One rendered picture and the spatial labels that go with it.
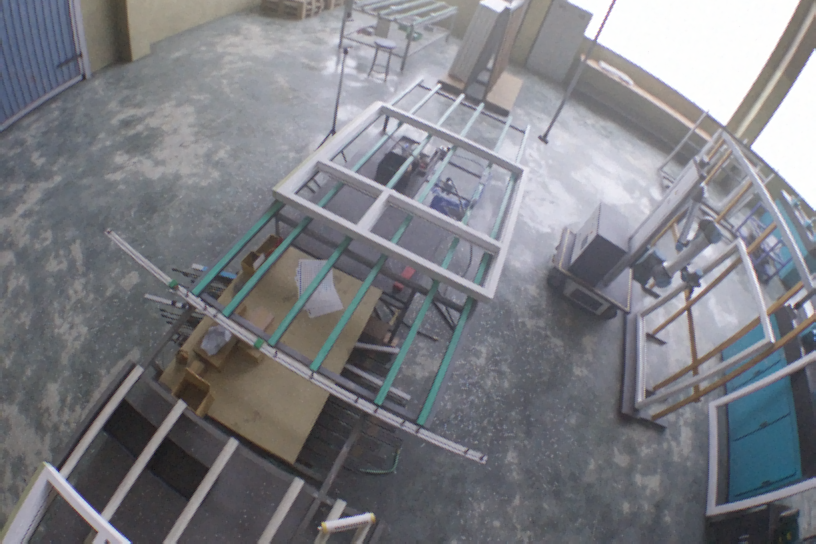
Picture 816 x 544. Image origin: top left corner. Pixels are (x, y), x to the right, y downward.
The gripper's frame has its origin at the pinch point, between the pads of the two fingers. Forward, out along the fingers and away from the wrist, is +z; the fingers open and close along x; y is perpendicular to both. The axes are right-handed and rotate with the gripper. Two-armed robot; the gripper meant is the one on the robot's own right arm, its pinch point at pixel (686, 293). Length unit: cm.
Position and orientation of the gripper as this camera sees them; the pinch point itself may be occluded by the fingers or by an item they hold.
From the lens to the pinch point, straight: 393.3
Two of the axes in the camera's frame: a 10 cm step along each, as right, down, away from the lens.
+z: 1.9, 6.7, 7.2
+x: -3.4, 7.3, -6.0
